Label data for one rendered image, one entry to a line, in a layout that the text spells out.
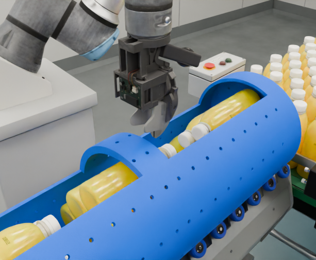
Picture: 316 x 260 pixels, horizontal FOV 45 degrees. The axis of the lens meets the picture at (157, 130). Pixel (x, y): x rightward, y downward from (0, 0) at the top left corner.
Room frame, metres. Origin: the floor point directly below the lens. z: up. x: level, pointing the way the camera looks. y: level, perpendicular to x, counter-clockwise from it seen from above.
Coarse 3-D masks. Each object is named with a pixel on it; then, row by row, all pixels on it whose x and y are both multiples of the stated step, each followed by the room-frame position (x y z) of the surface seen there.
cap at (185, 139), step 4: (184, 132) 0.78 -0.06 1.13; (188, 132) 0.77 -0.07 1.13; (180, 136) 0.77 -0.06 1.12; (184, 136) 0.76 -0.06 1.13; (188, 136) 0.76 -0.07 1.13; (192, 136) 0.77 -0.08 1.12; (180, 140) 0.77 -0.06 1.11; (184, 140) 0.76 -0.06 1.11; (188, 140) 0.75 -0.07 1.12; (192, 140) 0.76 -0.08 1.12; (180, 144) 0.77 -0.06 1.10; (184, 144) 0.76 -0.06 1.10; (188, 144) 0.75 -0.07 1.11
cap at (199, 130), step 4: (200, 124) 0.73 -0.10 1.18; (192, 128) 0.73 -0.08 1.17; (196, 128) 0.72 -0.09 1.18; (200, 128) 0.71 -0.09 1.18; (204, 128) 0.72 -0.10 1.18; (192, 132) 0.73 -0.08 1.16; (196, 132) 0.72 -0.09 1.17; (200, 132) 0.71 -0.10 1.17; (204, 132) 0.71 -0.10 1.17; (208, 132) 0.72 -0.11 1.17; (196, 136) 0.72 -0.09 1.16; (200, 136) 0.71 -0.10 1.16; (196, 140) 0.72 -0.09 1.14
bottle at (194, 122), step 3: (201, 114) 0.84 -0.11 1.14; (195, 117) 0.83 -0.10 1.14; (198, 117) 0.82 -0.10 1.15; (201, 117) 0.82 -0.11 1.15; (192, 120) 0.81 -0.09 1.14; (195, 120) 0.81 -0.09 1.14; (198, 120) 0.80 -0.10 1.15; (189, 123) 0.81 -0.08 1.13; (192, 123) 0.80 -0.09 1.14; (195, 123) 0.80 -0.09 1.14; (189, 126) 0.80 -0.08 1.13; (192, 126) 0.79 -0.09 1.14; (186, 129) 0.80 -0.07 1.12; (189, 129) 0.79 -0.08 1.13; (189, 132) 0.78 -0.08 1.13
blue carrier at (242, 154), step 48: (288, 96) 0.82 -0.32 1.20; (96, 144) 0.61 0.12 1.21; (144, 144) 0.58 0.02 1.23; (192, 144) 0.60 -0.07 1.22; (240, 144) 0.64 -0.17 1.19; (288, 144) 0.74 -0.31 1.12; (48, 192) 0.58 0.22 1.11; (144, 192) 0.48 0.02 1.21; (192, 192) 0.52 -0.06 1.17; (240, 192) 0.59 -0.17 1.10; (48, 240) 0.37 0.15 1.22; (96, 240) 0.39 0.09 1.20; (144, 240) 0.42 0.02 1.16; (192, 240) 0.49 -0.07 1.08
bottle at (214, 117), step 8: (232, 96) 0.83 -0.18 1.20; (240, 96) 0.83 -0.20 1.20; (248, 96) 0.83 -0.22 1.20; (256, 96) 0.84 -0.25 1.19; (224, 104) 0.79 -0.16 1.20; (232, 104) 0.79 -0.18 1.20; (240, 104) 0.80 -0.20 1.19; (248, 104) 0.81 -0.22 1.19; (208, 112) 0.76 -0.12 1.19; (216, 112) 0.76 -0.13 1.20; (224, 112) 0.76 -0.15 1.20; (232, 112) 0.77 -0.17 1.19; (200, 120) 0.76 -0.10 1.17; (208, 120) 0.74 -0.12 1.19; (216, 120) 0.74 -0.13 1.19; (224, 120) 0.74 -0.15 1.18; (208, 128) 0.72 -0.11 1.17
